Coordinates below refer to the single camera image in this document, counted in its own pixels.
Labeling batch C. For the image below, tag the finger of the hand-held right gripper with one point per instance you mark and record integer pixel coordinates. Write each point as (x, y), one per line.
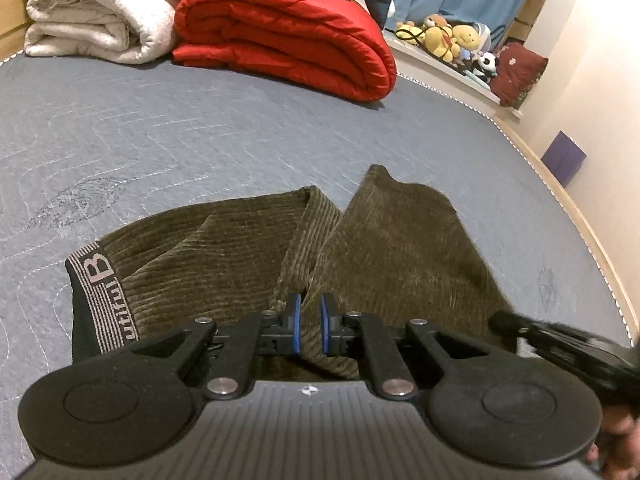
(507, 324)

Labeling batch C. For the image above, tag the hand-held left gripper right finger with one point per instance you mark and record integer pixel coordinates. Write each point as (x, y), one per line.
(327, 322)

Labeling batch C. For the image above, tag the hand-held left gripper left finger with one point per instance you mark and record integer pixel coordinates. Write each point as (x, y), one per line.
(293, 322)

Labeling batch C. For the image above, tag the person's right hand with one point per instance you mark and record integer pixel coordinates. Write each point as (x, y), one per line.
(620, 440)

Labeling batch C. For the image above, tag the purple box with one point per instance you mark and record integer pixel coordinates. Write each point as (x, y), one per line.
(564, 157)

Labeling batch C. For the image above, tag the grey quilted mattress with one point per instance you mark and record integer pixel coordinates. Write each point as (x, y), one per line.
(200, 135)

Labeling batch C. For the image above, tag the dark red cushion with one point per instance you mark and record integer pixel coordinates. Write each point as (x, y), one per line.
(517, 72)

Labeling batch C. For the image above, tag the panda plush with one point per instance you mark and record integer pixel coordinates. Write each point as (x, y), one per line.
(486, 66)

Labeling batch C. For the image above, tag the red folded quilt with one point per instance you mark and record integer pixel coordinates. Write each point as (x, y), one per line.
(280, 35)

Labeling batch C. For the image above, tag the yellow bear plush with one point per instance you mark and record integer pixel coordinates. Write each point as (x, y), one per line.
(441, 40)
(467, 36)

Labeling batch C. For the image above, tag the white folded blanket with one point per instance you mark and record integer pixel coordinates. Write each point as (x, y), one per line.
(100, 20)

